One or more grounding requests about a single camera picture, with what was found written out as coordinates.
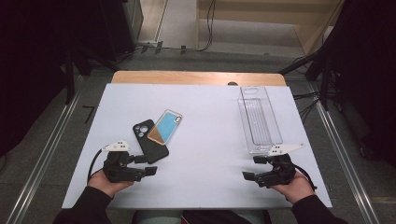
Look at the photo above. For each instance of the person's left hand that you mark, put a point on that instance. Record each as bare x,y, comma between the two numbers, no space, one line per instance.
106,186

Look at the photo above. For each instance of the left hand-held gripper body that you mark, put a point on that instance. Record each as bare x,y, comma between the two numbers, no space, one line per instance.
120,168

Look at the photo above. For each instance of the metal floor rail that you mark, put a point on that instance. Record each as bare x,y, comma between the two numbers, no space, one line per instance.
342,155
46,155

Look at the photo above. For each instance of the black metal stand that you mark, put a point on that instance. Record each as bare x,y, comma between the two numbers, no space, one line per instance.
69,81
325,87

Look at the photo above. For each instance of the clear plastic rack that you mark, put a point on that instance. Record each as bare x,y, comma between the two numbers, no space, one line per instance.
260,124

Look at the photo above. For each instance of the beige wooden platform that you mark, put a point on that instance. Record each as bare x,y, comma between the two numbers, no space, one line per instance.
249,12

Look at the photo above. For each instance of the iridescent clear-rimmed phone case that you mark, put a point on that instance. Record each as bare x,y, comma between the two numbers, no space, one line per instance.
166,126

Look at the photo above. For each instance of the black curtain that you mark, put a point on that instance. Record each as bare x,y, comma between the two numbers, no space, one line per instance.
367,77
31,62

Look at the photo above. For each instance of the black phone case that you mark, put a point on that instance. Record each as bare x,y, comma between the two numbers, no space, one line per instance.
152,150

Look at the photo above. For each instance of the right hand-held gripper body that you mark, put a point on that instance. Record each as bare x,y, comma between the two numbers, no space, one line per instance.
280,171

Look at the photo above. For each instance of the person's right hand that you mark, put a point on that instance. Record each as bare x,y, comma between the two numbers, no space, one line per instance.
295,189

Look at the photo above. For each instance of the dark cabinet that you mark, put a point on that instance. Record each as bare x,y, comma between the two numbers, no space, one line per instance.
124,25

